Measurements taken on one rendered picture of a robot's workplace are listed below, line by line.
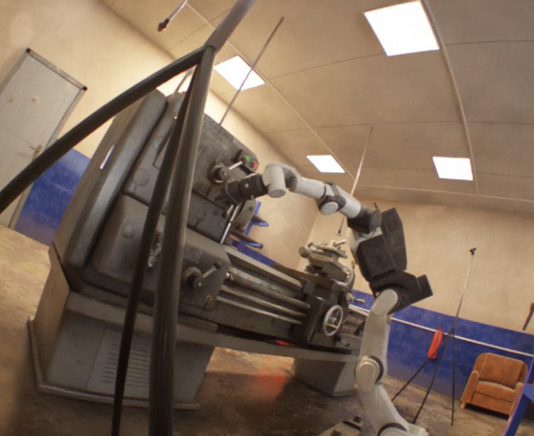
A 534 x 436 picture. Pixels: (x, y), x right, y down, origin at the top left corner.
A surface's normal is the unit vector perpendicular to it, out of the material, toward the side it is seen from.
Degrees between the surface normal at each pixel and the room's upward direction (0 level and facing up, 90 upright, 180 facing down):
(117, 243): 90
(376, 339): 90
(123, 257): 90
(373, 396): 113
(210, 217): 90
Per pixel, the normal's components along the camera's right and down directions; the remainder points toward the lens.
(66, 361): 0.69, 0.12
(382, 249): -0.35, -0.29
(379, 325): -0.51, 0.03
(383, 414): -0.52, -0.40
